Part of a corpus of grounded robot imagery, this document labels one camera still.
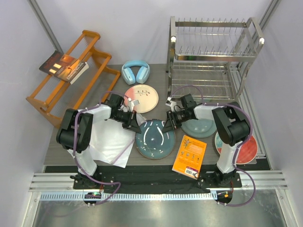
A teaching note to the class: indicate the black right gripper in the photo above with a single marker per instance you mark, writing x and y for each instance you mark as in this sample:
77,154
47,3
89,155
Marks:
168,127

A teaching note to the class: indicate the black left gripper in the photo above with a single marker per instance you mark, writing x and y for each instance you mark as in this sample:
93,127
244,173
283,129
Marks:
134,126

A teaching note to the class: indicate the dark teal floral plate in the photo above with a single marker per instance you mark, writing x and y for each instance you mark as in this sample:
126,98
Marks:
152,143

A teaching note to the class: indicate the light teal plate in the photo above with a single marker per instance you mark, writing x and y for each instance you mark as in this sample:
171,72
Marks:
199,128

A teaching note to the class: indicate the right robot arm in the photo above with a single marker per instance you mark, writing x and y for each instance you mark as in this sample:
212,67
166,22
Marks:
233,126

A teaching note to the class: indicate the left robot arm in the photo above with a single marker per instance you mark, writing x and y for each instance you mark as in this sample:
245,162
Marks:
75,131

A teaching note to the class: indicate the stainless steel dish rack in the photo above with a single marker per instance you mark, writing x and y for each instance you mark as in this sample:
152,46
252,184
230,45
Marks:
211,58

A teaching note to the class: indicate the orange wooden rack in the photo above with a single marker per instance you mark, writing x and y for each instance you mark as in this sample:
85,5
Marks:
83,49

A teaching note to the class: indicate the clear zip pouch purple trim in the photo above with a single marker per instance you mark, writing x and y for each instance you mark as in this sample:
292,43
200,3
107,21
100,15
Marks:
110,142

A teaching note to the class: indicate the pink and cream plate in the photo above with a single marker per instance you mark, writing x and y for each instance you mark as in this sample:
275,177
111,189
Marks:
146,95

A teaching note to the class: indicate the orange paperback book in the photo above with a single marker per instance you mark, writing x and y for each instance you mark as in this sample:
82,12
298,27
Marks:
189,158

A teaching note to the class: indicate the light blue headphones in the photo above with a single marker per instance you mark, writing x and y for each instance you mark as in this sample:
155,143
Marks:
135,72

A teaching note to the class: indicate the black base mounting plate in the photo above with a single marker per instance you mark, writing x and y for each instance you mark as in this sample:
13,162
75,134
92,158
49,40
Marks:
144,181

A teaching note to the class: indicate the red and teal plate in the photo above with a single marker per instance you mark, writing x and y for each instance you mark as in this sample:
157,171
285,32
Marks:
247,152

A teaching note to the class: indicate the dark paperback book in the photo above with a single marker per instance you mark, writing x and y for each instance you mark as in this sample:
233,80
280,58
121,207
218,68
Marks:
64,67

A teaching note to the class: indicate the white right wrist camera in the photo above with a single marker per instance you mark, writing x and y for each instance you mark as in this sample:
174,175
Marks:
170,102

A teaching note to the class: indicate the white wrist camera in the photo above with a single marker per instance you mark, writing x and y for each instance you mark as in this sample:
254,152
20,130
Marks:
170,102
133,102

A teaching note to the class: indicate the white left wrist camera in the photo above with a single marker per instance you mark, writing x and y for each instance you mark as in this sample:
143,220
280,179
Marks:
133,102

